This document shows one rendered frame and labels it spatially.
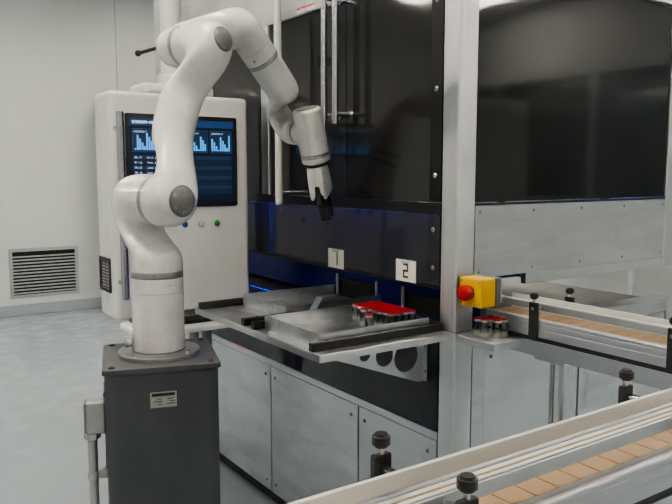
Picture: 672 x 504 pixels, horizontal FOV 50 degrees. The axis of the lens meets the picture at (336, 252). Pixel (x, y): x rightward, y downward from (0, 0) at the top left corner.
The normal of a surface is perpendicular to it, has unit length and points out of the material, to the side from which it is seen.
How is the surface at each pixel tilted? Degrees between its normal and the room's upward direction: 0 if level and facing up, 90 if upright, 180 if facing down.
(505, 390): 90
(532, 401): 90
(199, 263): 90
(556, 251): 90
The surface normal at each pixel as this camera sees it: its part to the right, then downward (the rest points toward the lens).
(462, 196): 0.56, 0.09
